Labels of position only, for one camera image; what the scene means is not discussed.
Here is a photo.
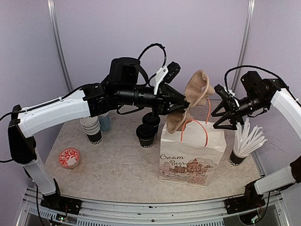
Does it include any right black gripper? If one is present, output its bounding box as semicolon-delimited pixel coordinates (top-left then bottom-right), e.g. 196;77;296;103
213;92;269;129

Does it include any aluminium front frame rail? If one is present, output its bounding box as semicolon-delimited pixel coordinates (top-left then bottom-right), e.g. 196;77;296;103
16;188;291;226

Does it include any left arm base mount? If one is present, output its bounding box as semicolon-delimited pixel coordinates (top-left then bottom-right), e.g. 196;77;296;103
40;196;82;215

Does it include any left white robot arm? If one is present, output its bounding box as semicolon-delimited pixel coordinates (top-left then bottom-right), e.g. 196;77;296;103
8;57;189;210

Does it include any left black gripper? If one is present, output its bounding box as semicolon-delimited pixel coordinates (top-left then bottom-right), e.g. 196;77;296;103
117;84;190;117

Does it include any white paper takeout bag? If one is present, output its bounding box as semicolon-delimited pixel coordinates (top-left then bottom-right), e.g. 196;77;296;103
158;119;226;187

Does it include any black cup holding straws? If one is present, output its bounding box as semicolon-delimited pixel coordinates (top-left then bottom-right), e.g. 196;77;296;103
229;149;246;167

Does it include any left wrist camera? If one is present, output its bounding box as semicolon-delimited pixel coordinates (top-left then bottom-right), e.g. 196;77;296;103
148;61;181;95

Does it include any bundle of white wrapped straws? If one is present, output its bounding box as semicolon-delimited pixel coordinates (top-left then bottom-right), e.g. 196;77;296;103
233;118;268;158

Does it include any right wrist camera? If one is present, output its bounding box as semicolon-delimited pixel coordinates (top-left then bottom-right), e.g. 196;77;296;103
214;84;240;107

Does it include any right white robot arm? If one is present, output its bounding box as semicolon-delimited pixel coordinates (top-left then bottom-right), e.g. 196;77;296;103
211;66;301;209

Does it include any brown cardboard cup carrier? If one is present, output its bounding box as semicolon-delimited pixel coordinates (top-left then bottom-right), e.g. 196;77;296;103
166;70;214;134

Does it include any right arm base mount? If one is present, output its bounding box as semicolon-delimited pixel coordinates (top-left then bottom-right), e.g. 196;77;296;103
225;195;266;214

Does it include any black paper coffee cup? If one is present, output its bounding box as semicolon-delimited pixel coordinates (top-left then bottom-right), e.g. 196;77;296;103
142;112;161;136

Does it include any light blue ceramic mug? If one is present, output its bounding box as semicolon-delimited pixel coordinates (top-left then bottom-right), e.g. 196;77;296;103
98;113;111;132

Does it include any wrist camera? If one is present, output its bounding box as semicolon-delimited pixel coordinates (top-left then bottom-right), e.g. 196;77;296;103
148;61;181;95
214;84;240;107

